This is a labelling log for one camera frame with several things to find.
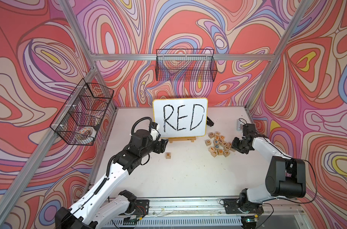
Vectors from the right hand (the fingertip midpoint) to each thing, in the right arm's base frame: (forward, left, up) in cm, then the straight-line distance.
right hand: (234, 150), depth 90 cm
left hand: (-2, +44, +19) cm, 48 cm away
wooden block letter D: (+7, +16, -1) cm, 17 cm away
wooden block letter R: (-2, +43, -1) cm, 43 cm away
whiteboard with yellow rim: (+17, +34, +14) cm, 40 cm away
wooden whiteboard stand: (+9, +26, +1) cm, 28 cm away
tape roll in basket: (+1, +83, +25) cm, 86 cm away
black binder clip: (+25, +11, -2) cm, 28 cm away
